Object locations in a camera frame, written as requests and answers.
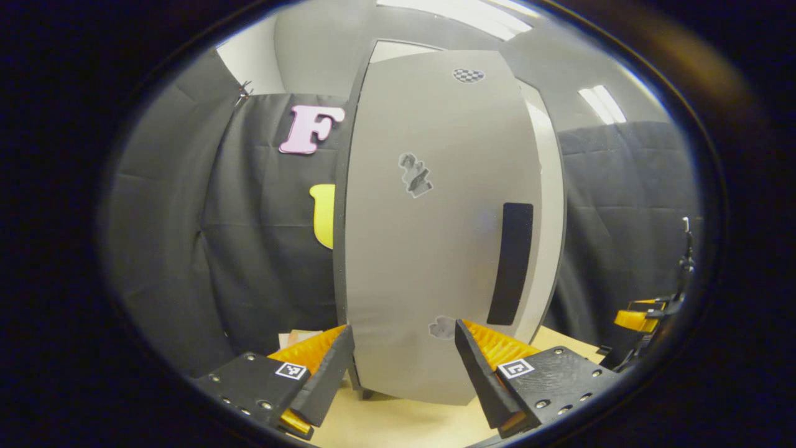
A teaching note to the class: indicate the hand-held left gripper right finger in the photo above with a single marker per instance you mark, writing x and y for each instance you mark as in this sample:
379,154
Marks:
482,379

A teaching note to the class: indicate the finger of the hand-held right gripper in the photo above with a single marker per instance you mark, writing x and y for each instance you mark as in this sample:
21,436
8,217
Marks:
637,320

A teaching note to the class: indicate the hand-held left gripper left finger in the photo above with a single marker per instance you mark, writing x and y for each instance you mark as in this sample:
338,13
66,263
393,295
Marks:
326,379

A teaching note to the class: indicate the white cabinet door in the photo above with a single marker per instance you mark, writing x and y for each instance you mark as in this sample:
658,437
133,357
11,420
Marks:
552,218
435,261

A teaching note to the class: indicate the white shoe cabinet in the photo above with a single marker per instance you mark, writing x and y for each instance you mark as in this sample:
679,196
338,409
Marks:
341,249

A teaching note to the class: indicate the black backdrop cloth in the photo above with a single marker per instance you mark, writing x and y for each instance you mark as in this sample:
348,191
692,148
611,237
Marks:
249,249

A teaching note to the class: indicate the ceiling light panel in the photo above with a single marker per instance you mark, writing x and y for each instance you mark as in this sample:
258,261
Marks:
602,104

